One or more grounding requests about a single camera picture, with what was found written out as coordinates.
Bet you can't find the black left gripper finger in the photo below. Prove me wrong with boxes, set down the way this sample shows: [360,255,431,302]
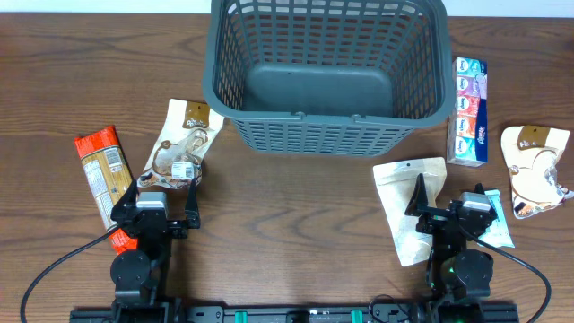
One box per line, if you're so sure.
[184,179,201,229]
[110,180,139,223]

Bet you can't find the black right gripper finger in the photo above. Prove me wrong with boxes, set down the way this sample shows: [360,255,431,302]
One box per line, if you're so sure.
[404,173,441,218]
[474,183,497,215]

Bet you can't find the Kleenex tissue multipack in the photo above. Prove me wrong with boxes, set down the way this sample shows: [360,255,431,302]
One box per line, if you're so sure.
[447,57,488,168]

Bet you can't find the light blue snack bar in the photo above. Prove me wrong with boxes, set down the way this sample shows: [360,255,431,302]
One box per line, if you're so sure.
[479,189,515,248]

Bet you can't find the beige dried mushroom pouch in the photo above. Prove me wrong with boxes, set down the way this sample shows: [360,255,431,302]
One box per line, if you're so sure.
[137,99,224,189]

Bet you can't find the beige pouch white contents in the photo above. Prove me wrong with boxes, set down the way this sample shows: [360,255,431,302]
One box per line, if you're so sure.
[500,125,573,219]

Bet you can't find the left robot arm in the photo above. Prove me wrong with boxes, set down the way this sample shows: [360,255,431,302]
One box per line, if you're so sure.
[110,179,201,322]

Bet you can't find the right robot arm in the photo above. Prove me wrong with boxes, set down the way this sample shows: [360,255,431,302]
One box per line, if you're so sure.
[404,174,497,322]

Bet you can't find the orange spaghetti package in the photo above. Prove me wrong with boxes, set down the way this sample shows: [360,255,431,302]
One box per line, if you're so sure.
[74,126,133,231]

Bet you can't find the grey plastic lattice basket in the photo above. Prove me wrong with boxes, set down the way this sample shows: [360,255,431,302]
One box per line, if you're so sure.
[202,0,455,157]

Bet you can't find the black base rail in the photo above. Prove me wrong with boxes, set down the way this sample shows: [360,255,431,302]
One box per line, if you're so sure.
[69,302,519,323]

